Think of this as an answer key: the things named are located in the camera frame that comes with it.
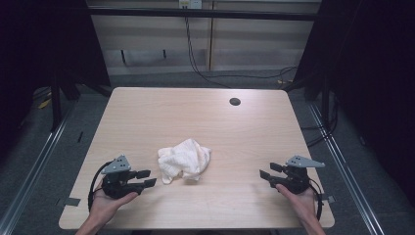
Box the black curtain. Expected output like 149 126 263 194
0 0 112 161
282 0 415 210

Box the white towel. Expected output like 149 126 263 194
157 138 212 185

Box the black hanging power cable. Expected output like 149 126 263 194
184 16 233 89

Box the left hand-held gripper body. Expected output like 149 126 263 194
101 154 146 200

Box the black horizontal metal bar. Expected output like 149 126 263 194
87 7 322 22

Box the black metal stand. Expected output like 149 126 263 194
49 76 64 133

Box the person's right hand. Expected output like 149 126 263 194
275 183 319 225

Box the metal floor rail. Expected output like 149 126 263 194
0 103 76 235
306 101 387 235

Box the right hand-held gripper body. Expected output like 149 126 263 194
270 155 326 195

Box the bundle of black floor cables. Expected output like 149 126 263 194
300 94 340 149

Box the person's left hand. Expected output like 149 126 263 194
88 187 140 226

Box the grey tape strip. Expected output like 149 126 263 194
318 193 337 204
56 197 81 208

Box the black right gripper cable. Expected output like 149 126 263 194
307 177 325 221

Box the white wall outlet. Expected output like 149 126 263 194
178 0 204 10

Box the black floor cable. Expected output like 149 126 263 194
208 66 299 81

